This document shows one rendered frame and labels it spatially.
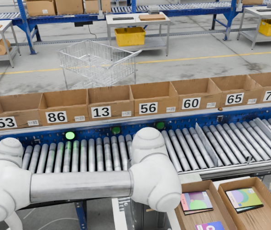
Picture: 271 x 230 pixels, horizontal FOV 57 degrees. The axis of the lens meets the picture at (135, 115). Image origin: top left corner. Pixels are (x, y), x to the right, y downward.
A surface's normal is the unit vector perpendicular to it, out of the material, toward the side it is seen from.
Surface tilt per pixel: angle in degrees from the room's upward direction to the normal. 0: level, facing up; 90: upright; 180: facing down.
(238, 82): 89
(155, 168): 9
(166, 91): 90
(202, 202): 0
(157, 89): 89
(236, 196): 0
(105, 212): 0
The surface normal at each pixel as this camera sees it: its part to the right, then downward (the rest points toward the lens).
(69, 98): 0.15, 0.56
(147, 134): -0.04, -0.89
